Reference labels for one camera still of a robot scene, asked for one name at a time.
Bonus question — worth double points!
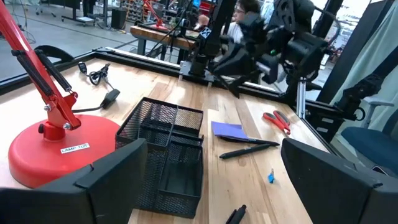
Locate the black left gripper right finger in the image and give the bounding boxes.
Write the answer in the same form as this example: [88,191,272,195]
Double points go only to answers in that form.
[281,138,398,224]

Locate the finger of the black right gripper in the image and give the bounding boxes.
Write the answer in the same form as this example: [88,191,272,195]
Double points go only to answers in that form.
[213,43,257,77]
[230,54,280,98]

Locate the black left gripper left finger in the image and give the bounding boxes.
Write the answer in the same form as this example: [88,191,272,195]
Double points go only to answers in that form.
[0,138,149,224]

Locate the red-handled scissors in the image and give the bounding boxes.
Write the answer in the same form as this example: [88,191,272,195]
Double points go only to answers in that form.
[262,110,292,136]

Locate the purple sticky note pad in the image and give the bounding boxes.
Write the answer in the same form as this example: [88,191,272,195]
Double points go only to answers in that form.
[211,121,249,141]

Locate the slim black pen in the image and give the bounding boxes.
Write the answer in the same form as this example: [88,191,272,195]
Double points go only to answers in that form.
[219,136,280,147]
[219,143,274,160]

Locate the black mesh desk organizer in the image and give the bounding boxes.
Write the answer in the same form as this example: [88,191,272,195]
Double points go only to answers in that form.
[114,96,205,219]

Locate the thick black marker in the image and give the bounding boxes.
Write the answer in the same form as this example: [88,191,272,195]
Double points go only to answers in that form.
[225,204,248,224]

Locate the blue office chair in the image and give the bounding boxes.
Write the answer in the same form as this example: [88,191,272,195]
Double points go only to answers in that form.
[340,96,398,175]

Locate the person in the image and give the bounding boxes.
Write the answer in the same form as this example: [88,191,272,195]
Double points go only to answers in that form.
[194,0,268,44]

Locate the pale green curtain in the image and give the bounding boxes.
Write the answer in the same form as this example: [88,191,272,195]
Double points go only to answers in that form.
[329,0,398,131]

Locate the wooden background table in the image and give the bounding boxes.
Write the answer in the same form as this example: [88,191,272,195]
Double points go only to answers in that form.
[129,24,200,65]

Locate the red background desk lamp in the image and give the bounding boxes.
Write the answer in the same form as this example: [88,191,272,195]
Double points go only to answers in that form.
[142,0,169,31]

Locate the black bin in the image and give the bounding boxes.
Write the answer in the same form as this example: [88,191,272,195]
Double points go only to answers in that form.
[111,7,127,30]

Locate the black lamp power cable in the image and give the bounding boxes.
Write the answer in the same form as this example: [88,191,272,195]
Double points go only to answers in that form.
[71,61,121,113]

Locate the black metal table frame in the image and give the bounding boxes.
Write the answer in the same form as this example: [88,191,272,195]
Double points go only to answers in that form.
[0,45,366,156]

